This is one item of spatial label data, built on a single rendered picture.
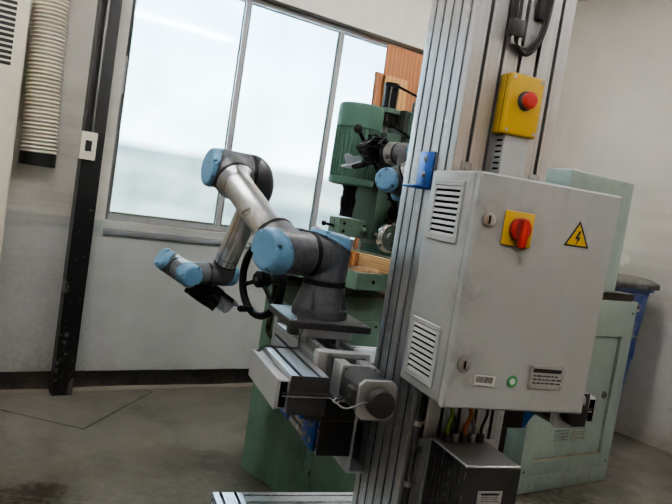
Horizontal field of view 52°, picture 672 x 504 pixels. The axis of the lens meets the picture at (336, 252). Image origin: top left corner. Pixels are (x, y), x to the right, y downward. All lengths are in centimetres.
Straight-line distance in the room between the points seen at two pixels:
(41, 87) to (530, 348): 247
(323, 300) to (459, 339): 53
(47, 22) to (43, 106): 36
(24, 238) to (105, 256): 38
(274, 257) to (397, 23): 292
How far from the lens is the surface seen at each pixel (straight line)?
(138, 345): 377
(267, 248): 173
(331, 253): 180
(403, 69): 438
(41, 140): 331
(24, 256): 354
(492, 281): 139
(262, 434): 283
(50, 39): 336
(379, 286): 243
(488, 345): 142
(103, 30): 351
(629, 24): 492
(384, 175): 213
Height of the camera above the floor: 113
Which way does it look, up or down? 4 degrees down
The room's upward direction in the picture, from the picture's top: 9 degrees clockwise
